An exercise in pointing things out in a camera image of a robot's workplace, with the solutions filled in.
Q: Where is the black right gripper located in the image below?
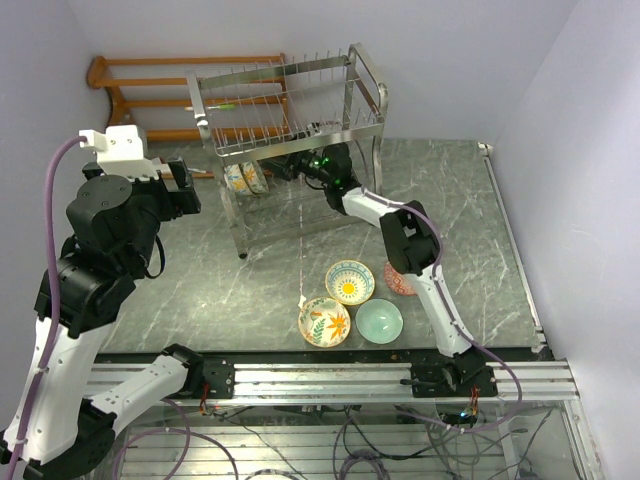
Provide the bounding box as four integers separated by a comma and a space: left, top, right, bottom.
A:
258, 133, 333, 187

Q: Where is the orange star flower bowl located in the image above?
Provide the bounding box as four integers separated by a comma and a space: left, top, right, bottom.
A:
240, 161, 269, 195

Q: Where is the blue orange patterned bowl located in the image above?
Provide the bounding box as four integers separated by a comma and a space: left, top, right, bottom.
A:
224, 164, 253, 196

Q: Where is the yellow sun blue bowl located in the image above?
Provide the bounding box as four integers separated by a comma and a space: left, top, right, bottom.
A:
325, 260, 375, 306

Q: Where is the orange flower leaf bowl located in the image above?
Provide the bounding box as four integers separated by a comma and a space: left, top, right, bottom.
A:
298, 297, 351, 348

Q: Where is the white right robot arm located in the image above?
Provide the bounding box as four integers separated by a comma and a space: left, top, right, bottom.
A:
263, 143, 488, 396

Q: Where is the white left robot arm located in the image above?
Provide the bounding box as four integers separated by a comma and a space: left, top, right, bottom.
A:
1, 159, 204, 479

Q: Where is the stainless steel dish rack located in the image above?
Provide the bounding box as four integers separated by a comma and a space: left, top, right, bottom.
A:
187, 43, 388, 258

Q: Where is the wooden shelf rack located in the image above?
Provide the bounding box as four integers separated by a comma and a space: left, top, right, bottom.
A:
86, 53, 289, 142

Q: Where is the green capped marker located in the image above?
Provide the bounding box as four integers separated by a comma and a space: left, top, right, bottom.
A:
184, 103, 236, 112

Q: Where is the red patterned bowl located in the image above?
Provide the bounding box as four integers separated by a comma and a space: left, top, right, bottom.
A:
383, 261, 416, 296

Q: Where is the plain teal bowl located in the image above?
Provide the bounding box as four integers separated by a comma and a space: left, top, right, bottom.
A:
356, 299, 404, 345

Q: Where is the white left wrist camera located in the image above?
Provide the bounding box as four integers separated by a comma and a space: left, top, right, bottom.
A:
78, 125, 160, 182

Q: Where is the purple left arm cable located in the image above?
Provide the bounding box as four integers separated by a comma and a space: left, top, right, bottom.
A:
4, 137, 96, 466

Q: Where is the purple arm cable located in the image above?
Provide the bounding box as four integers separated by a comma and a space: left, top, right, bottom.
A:
359, 187, 524, 434
4, 137, 96, 466

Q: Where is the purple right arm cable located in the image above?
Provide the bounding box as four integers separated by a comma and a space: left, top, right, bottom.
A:
359, 187, 524, 434

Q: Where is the aluminium mounting rail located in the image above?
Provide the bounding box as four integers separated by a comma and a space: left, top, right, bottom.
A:
84, 360, 581, 406

